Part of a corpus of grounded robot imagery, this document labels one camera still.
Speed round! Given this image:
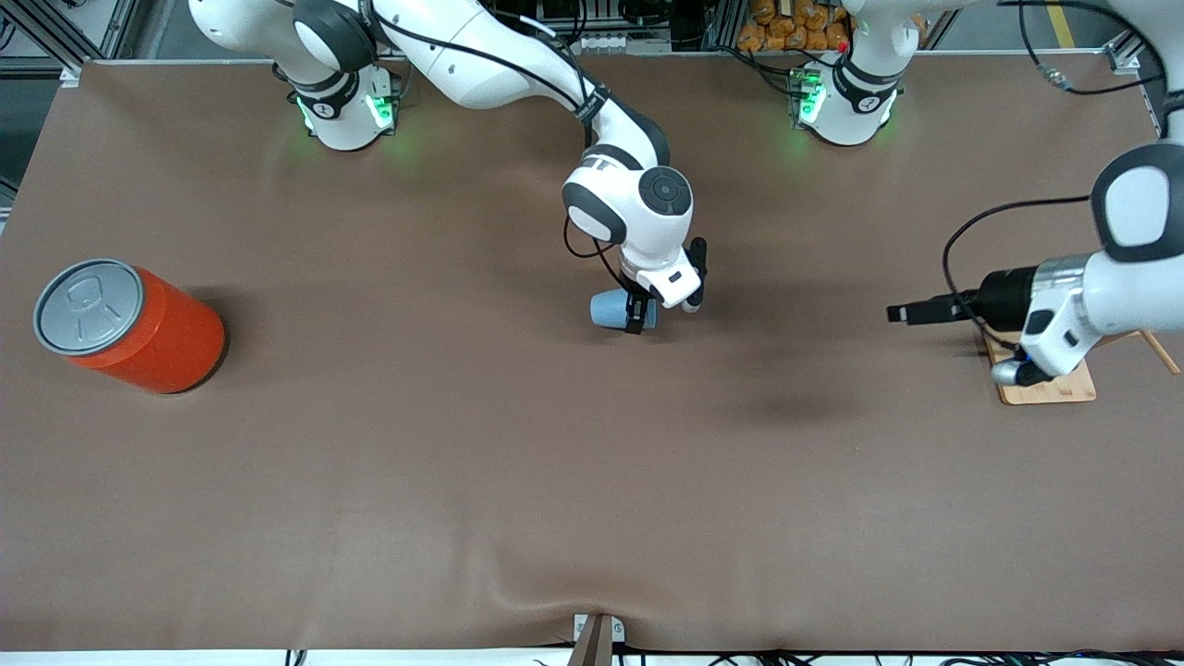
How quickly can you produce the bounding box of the light blue plastic cup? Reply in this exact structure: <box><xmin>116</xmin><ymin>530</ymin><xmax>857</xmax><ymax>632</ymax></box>
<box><xmin>589</xmin><ymin>288</ymin><xmax>659</xmax><ymax>332</ymax></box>

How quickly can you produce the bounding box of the wooden mug tree stand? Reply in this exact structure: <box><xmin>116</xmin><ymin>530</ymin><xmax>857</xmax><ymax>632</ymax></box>
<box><xmin>981</xmin><ymin>327</ymin><xmax>1184</xmax><ymax>406</ymax></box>

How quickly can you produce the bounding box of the white power strip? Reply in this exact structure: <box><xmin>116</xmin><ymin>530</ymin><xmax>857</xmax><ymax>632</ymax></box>
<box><xmin>577</xmin><ymin>32</ymin><xmax>673</xmax><ymax>56</ymax></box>

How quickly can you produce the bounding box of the bag of orange snacks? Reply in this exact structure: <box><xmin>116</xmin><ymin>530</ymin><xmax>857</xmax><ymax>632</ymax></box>
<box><xmin>736</xmin><ymin>0</ymin><xmax>854</xmax><ymax>55</ymax></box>

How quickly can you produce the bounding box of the metal table edge clamp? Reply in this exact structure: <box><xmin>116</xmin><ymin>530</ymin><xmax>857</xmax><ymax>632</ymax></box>
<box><xmin>566</xmin><ymin>612</ymin><xmax>626</xmax><ymax>666</ymax></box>

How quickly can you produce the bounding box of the orange can with grey lid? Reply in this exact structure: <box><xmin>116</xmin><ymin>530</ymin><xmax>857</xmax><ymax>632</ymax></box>
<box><xmin>33</xmin><ymin>258</ymin><xmax>227</xmax><ymax>396</ymax></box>

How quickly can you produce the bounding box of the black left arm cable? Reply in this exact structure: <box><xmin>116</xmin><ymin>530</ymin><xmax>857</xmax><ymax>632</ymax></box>
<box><xmin>942</xmin><ymin>0</ymin><xmax>1163</xmax><ymax>351</ymax></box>

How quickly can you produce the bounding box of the aluminium frame post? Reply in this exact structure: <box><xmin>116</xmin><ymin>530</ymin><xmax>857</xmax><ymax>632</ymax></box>
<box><xmin>1104</xmin><ymin>26</ymin><xmax>1184</xmax><ymax>77</ymax></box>
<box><xmin>0</xmin><ymin>0</ymin><xmax>142</xmax><ymax>77</ymax></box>

